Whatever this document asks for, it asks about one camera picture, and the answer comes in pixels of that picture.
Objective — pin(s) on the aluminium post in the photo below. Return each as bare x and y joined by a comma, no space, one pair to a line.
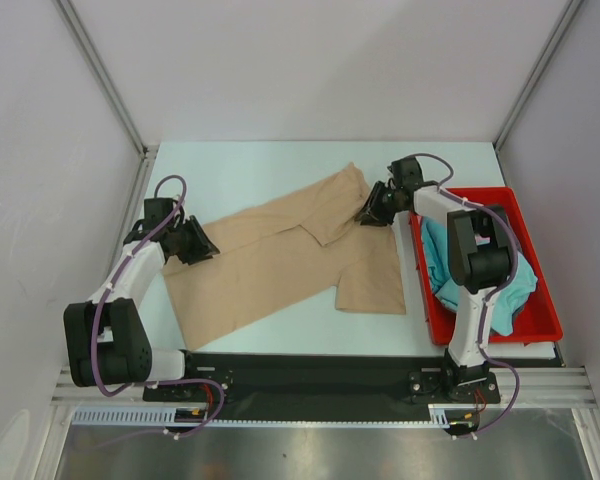
89,51
549,50

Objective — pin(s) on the left rear aluminium post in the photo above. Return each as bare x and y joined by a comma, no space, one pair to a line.
89,51

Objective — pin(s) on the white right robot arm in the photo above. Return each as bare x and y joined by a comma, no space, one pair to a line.
483,261

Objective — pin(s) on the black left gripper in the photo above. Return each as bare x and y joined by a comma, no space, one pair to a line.
203,249

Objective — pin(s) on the light blue t shirt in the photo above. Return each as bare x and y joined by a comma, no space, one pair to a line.
435,247

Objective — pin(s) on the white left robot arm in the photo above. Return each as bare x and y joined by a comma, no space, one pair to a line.
105,336

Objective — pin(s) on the white slotted cable duct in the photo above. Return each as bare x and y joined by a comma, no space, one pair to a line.
418,416

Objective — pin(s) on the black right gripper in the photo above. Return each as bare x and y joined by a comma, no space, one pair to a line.
372,212

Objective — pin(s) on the red plastic bin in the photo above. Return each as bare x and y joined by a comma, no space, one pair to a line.
537,322

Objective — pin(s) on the aluminium frame rail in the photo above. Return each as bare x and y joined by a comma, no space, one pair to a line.
526,387

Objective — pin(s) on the beige t shirt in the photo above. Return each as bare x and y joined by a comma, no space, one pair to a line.
283,252

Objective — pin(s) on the right rear aluminium post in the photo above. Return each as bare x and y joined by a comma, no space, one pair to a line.
549,50

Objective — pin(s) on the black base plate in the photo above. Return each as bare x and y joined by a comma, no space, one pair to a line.
357,406

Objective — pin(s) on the teal t shirt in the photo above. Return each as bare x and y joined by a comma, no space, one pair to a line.
511,301

